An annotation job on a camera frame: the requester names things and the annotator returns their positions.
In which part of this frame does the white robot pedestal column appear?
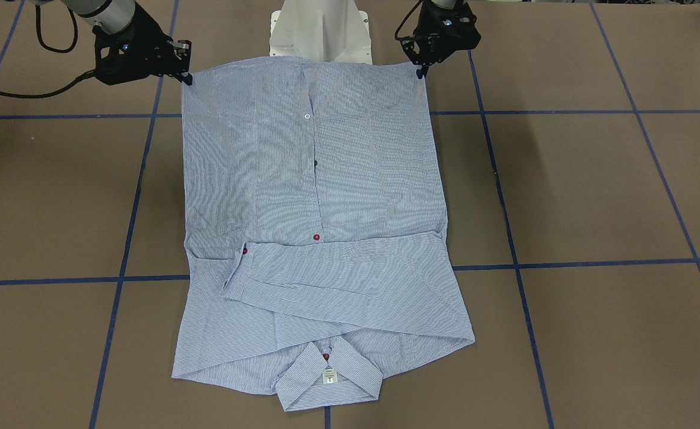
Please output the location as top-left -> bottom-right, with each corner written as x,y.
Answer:
269,1 -> 373,64

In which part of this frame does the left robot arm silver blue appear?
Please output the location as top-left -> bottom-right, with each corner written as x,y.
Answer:
394,1 -> 482,80

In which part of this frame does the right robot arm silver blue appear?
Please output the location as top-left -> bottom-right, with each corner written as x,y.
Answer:
63,1 -> 193,85

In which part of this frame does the light blue striped shirt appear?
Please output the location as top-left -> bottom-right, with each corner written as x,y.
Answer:
171,57 -> 475,412

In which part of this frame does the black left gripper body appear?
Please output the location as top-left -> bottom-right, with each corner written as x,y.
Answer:
395,4 -> 481,67

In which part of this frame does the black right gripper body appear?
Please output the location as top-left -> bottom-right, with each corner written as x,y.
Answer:
92,17 -> 178,85

